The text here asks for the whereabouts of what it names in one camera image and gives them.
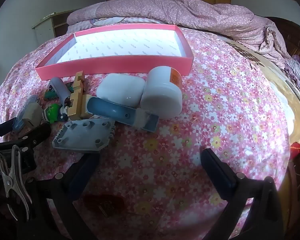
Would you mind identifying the clear blue plastic piece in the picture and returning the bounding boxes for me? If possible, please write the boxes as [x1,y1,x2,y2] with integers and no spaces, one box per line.
[12,96,40,137]

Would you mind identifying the small green box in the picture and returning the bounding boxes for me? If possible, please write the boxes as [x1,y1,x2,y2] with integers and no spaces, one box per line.
[44,82,74,100]

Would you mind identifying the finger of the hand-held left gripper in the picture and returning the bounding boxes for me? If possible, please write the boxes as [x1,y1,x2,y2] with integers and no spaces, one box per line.
[21,123,52,146]
[0,122,16,138]

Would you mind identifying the green toy figure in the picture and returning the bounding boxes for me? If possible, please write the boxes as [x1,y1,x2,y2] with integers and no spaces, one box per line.
[44,104,63,123]

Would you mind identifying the large metal spring clip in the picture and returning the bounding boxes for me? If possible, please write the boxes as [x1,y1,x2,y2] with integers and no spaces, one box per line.
[0,145,33,222]

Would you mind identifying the white rounded plastic case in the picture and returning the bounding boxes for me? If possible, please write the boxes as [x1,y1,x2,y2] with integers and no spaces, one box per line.
[96,73,144,106]

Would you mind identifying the pink cardboard box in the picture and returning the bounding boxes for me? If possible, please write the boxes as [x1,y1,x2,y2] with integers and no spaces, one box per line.
[35,23,193,81]

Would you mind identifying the grey studded plastic plate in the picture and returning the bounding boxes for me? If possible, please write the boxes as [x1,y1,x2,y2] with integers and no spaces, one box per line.
[52,117,116,153]

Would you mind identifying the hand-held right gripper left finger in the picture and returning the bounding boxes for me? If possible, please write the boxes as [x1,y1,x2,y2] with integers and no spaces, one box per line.
[36,152,100,240]

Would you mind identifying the pink floral bedsheet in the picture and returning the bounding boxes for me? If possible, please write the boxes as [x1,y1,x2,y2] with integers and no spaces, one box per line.
[0,27,293,240]

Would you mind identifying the pale bedside cabinet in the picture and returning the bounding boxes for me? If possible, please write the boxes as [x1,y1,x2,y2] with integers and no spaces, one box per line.
[32,10,78,47]

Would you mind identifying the wooden puzzle block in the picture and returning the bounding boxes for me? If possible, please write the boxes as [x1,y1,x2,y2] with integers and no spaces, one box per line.
[67,71,87,120]

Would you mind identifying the golden patterned mat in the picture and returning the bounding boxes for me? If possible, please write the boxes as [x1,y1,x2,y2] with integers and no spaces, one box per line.
[225,37,300,143]

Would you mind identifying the lavender plastic tube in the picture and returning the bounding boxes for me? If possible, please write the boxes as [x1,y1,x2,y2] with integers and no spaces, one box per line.
[49,77,72,105]

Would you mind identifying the dark wooden headboard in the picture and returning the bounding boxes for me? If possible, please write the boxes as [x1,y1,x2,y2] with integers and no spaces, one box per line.
[265,17,300,63]

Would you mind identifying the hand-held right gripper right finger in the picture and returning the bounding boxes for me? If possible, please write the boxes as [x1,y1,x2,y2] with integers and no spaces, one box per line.
[201,148,284,240]

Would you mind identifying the white jar with orange label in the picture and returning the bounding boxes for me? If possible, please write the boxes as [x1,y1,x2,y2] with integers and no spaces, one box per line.
[140,65,183,119]

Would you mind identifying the white charger plug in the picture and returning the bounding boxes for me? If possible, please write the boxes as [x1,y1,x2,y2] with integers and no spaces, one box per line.
[22,102,43,127]

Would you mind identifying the pink floral quilt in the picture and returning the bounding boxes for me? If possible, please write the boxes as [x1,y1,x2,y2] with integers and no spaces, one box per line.
[66,0,290,68]

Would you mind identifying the blue curved plastic piece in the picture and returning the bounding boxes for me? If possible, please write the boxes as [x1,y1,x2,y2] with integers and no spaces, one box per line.
[87,97,159,133]

